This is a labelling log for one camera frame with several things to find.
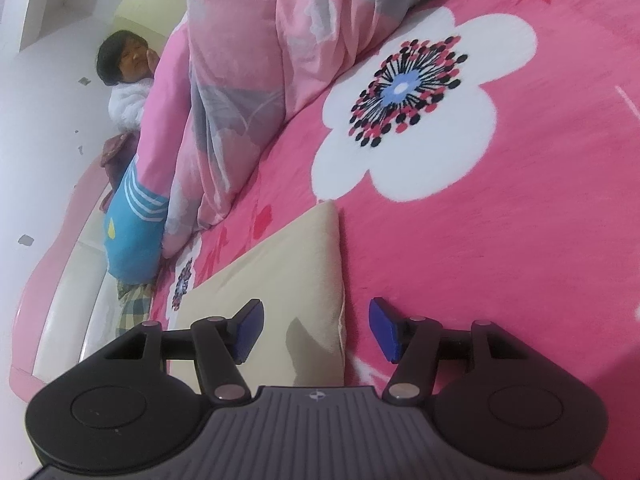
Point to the pink floral fleece bedsheet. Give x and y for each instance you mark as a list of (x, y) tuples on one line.
[(485, 164)]

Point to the beige khaki trousers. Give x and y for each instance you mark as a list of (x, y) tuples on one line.
[(297, 275)]

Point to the green plaid pillow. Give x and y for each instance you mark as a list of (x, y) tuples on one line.
[(135, 302)]

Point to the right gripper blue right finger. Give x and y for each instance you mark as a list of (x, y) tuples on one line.
[(415, 345)]

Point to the pale yellow wardrobe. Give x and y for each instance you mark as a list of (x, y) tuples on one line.
[(153, 20)]

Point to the child in maroon jacket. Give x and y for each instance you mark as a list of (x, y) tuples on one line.
[(126, 64)]

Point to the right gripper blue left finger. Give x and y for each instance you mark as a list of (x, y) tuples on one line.
[(216, 347)]

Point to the pink white padded headboard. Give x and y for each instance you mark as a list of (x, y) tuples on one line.
[(69, 306)]

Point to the blue pink striped pillow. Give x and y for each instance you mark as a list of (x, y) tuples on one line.
[(136, 218)]

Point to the pink grey floral duvet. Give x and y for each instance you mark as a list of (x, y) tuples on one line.
[(236, 71)]

